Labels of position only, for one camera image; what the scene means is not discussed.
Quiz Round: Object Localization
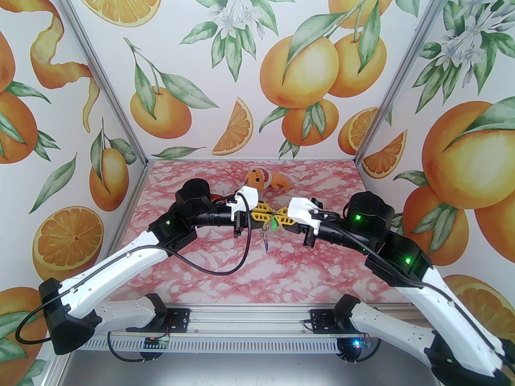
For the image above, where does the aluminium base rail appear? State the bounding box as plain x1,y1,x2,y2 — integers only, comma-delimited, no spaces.
165,307,338,335

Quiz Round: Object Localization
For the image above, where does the aluminium frame post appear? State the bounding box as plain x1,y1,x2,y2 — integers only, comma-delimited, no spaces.
50,352,75,386
352,0,459,166
51,0,150,168

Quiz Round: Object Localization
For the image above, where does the thin black base cable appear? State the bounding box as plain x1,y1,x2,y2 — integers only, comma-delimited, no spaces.
106,333,159,365

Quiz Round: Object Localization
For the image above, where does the white slotted cable duct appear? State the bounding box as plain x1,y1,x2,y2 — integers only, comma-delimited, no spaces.
80,337,342,353

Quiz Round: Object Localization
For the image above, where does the orange plush toy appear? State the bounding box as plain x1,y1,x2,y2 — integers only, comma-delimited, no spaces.
243,167,294,192

